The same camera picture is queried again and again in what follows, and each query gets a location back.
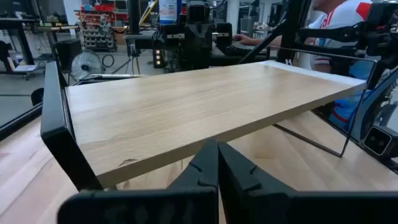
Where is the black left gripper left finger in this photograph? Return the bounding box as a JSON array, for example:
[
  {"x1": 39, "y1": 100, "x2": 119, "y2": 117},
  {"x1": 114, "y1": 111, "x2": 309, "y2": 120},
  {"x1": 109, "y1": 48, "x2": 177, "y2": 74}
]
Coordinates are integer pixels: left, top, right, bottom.
[{"x1": 57, "y1": 138, "x2": 220, "y2": 224}]

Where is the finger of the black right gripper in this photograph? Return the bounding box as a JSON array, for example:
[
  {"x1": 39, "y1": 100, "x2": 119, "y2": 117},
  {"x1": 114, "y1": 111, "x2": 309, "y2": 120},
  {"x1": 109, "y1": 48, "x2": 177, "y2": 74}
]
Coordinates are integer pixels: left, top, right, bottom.
[
  {"x1": 184, "y1": 29, "x2": 200, "y2": 52},
  {"x1": 198, "y1": 29, "x2": 215, "y2": 52}
]

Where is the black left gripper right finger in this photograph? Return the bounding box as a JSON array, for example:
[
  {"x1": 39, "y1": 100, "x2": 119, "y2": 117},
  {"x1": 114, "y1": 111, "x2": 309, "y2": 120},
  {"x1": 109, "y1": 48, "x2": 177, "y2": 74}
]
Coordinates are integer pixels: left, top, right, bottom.
[{"x1": 218, "y1": 142, "x2": 398, "y2": 224}]

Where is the person's forearm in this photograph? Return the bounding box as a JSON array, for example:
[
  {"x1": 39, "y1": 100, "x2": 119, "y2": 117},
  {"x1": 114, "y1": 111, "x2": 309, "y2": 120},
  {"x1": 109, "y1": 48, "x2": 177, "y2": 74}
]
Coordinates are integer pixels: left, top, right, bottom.
[{"x1": 256, "y1": 34, "x2": 283, "y2": 48}]

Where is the person's hand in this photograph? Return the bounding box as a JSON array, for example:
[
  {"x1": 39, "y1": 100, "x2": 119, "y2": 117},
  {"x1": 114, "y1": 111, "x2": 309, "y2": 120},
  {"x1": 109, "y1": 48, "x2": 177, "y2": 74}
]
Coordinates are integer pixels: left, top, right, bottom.
[{"x1": 233, "y1": 34, "x2": 259, "y2": 46}]

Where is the black keyboard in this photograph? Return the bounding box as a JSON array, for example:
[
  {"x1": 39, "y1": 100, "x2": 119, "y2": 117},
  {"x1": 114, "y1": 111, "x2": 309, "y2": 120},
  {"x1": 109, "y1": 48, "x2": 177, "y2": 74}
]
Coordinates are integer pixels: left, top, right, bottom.
[{"x1": 229, "y1": 42, "x2": 269, "y2": 58}]

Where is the blue white labelled canister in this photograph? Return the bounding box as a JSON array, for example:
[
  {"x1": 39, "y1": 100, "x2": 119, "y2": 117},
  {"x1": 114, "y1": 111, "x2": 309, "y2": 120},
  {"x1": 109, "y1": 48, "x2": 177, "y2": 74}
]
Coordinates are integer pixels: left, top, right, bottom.
[{"x1": 159, "y1": 0, "x2": 183, "y2": 25}]

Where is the black device with lights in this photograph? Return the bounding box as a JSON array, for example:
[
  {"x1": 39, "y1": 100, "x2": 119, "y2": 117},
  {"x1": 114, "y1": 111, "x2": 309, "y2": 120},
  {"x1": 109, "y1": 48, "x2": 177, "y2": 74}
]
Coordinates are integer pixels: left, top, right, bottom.
[{"x1": 152, "y1": 47, "x2": 166, "y2": 68}]

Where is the yellow diagonal pole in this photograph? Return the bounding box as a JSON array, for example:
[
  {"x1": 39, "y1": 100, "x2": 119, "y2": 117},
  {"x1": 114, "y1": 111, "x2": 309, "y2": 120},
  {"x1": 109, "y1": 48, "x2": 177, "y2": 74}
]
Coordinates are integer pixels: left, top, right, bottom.
[{"x1": 139, "y1": 0, "x2": 159, "y2": 26}]

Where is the red parts bin rack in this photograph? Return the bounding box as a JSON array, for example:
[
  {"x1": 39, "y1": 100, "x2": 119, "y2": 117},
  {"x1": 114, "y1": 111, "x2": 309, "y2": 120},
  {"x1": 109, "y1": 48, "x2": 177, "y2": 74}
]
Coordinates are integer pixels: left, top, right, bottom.
[{"x1": 74, "y1": 2, "x2": 129, "y2": 52}]

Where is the white floor fan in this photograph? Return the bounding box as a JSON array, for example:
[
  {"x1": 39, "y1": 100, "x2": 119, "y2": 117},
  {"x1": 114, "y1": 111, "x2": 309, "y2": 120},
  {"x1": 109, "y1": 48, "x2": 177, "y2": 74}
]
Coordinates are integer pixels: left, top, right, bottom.
[{"x1": 70, "y1": 49, "x2": 104, "y2": 83}]

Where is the person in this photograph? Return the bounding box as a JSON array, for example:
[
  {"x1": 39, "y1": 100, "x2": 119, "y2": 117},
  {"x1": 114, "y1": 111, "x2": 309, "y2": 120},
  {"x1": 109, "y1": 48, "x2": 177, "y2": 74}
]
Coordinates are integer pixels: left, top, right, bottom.
[{"x1": 306, "y1": 0, "x2": 385, "y2": 131}]

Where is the black box speaker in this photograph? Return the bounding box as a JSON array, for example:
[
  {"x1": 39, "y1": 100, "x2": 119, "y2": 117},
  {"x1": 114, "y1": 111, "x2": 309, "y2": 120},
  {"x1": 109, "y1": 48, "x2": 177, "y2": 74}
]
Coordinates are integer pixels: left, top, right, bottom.
[{"x1": 53, "y1": 38, "x2": 83, "y2": 72}]

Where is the wooden workbench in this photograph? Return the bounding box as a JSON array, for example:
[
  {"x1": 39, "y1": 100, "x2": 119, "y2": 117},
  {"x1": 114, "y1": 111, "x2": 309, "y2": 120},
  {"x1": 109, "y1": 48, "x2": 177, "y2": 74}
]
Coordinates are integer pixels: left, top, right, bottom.
[{"x1": 30, "y1": 24, "x2": 80, "y2": 58}]

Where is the black rounded object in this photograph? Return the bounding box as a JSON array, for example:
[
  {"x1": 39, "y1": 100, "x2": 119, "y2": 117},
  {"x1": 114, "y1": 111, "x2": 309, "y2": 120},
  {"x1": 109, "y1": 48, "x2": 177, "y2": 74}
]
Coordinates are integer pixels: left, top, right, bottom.
[{"x1": 30, "y1": 87, "x2": 45, "y2": 107}]

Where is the white paper sheet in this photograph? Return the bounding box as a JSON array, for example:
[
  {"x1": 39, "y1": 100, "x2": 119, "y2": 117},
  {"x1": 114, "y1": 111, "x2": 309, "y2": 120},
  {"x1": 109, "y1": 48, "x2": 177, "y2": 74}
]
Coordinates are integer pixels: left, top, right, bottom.
[{"x1": 13, "y1": 63, "x2": 39, "y2": 73}]

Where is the black desk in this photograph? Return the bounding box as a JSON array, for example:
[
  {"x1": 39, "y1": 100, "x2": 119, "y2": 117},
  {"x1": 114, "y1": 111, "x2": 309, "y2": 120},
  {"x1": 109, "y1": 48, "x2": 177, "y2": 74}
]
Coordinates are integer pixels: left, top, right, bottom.
[{"x1": 0, "y1": 17, "x2": 40, "y2": 75}]

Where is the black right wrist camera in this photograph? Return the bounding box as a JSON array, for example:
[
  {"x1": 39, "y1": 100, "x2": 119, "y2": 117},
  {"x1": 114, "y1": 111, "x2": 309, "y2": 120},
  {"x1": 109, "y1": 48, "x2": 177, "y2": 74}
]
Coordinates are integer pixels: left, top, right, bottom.
[{"x1": 187, "y1": 3, "x2": 206, "y2": 25}]

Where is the wooden shelf riser black frame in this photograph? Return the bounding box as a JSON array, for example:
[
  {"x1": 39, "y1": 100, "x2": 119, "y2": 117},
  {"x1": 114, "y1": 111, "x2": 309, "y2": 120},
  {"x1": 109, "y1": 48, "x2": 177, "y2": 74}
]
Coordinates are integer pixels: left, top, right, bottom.
[{"x1": 40, "y1": 45, "x2": 378, "y2": 192}]

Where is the black cable loop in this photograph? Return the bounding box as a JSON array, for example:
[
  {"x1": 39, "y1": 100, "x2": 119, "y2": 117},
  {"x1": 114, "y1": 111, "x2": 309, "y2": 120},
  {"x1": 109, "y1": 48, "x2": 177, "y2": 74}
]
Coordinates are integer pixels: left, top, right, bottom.
[{"x1": 101, "y1": 54, "x2": 116, "y2": 68}]

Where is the black table-level camera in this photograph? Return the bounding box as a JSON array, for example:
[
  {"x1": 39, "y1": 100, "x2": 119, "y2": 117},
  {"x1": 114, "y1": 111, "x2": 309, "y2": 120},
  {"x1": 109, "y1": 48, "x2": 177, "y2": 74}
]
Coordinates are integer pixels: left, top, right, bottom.
[{"x1": 362, "y1": 125, "x2": 398, "y2": 159}]

